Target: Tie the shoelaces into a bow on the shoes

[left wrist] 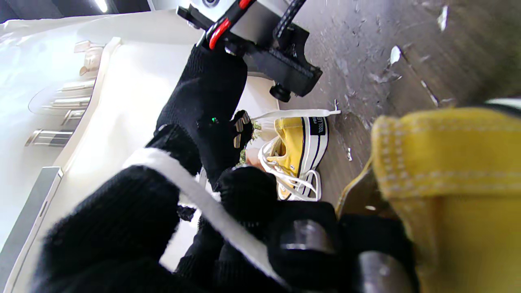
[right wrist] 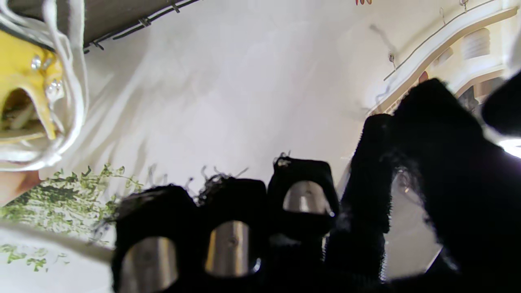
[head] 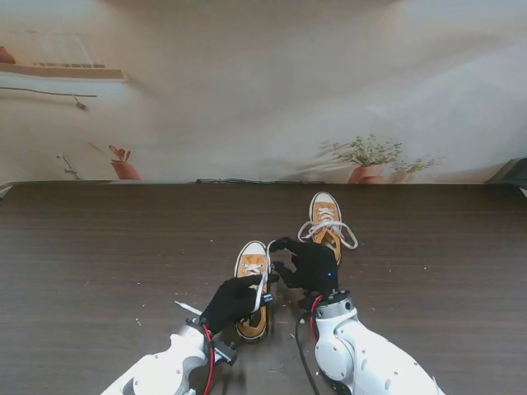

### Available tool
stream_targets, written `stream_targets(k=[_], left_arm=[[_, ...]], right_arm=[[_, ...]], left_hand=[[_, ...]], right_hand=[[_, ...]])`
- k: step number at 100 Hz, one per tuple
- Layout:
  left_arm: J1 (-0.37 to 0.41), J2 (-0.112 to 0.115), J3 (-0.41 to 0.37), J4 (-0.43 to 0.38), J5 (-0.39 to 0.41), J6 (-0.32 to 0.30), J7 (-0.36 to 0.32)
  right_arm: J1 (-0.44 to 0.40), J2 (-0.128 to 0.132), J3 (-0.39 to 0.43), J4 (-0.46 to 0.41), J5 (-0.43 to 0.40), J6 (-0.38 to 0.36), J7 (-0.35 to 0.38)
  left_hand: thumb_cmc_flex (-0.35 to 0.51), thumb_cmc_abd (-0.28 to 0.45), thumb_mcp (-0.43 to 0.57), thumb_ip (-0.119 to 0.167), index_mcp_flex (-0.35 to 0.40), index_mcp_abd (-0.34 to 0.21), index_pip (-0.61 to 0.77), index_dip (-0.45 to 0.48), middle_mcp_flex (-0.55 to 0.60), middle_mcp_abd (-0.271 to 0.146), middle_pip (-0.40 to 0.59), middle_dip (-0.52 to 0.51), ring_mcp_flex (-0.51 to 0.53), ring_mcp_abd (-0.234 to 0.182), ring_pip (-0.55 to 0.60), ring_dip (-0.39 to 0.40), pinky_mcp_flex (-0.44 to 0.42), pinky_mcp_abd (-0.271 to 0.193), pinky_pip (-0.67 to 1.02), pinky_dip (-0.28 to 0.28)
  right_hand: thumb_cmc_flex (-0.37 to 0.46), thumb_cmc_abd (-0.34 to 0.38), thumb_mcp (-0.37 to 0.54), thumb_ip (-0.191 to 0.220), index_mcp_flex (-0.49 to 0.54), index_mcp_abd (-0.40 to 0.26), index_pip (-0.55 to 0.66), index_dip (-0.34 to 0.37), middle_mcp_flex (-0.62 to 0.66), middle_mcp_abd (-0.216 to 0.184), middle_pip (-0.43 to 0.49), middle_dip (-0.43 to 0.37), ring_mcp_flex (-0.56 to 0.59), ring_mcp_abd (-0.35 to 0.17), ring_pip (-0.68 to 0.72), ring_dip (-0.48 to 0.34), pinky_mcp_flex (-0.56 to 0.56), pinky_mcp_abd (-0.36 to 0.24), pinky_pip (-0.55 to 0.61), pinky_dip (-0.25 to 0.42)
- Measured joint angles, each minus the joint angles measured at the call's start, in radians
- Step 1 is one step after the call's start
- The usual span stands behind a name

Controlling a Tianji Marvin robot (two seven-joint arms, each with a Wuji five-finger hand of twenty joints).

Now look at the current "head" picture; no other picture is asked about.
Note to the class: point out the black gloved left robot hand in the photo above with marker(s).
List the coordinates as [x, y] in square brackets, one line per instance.
[230, 304]

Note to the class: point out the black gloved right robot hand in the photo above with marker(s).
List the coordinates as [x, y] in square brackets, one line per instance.
[313, 267]

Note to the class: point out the orange sneaker with laces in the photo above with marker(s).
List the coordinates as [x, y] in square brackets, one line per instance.
[259, 296]

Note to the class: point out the white shoelace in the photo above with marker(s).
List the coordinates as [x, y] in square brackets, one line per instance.
[325, 224]

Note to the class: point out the green plant in terracotta pot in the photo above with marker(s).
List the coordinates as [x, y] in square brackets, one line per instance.
[366, 173]

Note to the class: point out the terracotta pot with wooden utensils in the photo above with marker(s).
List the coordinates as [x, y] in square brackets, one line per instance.
[125, 170]

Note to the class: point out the metal tap fixture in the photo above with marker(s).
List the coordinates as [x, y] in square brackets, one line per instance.
[72, 170]

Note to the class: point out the metal wall rail with hook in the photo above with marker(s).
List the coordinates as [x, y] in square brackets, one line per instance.
[41, 90]

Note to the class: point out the wooden wall shelf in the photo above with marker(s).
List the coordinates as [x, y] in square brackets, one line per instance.
[62, 72]

